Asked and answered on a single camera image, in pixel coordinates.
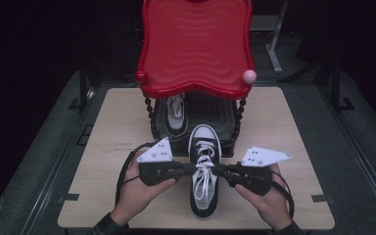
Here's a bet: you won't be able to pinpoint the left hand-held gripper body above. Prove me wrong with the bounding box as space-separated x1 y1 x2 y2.
136 136 184 187

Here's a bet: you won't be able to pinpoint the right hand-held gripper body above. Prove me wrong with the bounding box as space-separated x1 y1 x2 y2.
226 146 293 197

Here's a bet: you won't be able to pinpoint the black canvas sneaker white laces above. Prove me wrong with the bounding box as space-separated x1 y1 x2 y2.
188 123 223 220
164 92 189 137

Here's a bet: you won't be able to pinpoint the red and black shoe rack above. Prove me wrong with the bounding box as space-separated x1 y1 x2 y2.
135 0 258 159

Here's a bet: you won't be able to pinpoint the person's right hand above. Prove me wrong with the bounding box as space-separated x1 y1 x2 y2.
234 163 293 231

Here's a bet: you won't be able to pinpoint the person's left hand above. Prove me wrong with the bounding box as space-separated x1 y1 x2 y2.
110 158 177 227

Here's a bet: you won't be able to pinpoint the black tape strip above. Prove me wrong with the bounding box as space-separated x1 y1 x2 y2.
57 193 80 203
310 194 336 204

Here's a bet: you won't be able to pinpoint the grey felt mat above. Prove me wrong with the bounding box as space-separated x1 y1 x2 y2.
0 70 376 235

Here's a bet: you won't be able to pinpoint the black metal stand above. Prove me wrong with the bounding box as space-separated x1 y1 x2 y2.
330 60 356 114
68 60 95 114

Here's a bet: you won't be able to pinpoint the grey metal stand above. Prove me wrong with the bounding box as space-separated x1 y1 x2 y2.
250 0 290 74

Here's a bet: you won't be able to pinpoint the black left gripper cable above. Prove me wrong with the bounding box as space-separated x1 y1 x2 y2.
115 141 160 206

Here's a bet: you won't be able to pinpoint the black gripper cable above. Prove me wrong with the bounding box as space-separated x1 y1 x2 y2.
269 169 296 220
115 141 160 206

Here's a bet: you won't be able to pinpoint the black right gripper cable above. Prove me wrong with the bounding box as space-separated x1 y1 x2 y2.
269 169 296 220

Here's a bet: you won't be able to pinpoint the metal rail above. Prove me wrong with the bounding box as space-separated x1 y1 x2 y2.
20 86 96 235
316 85 376 213

